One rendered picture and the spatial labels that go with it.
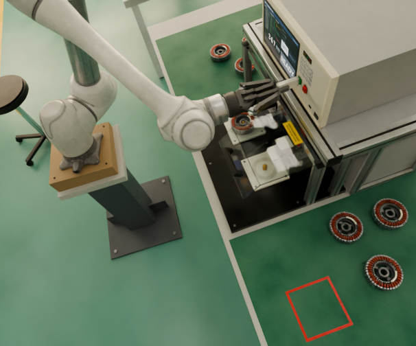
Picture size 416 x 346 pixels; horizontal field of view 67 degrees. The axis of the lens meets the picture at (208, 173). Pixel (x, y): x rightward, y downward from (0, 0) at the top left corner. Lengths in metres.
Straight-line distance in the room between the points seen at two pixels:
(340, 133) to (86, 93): 0.97
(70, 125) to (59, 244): 1.22
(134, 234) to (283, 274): 1.22
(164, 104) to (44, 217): 1.91
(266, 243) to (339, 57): 0.68
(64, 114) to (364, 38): 1.05
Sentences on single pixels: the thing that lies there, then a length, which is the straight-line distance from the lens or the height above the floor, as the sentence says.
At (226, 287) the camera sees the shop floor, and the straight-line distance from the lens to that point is 1.95.
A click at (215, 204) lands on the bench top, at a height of 0.75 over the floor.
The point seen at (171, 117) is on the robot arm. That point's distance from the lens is 0.76.
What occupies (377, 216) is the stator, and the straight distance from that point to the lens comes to 1.28.
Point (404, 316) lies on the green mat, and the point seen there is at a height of 0.75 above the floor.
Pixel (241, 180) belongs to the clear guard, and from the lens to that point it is 1.00.
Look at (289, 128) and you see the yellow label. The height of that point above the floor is 1.07.
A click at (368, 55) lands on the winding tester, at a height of 1.32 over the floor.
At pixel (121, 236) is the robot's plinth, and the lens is 2.19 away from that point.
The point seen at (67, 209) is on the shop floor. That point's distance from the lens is 2.48.
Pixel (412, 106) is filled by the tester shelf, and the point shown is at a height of 1.11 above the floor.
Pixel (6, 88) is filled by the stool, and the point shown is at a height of 0.56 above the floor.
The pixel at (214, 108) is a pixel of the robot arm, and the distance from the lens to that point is 0.93.
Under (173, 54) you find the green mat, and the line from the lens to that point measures 1.89.
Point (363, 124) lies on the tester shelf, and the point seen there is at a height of 1.11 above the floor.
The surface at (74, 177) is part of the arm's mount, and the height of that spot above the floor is 0.82.
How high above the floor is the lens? 1.91
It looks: 60 degrees down
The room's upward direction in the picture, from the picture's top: 18 degrees counter-clockwise
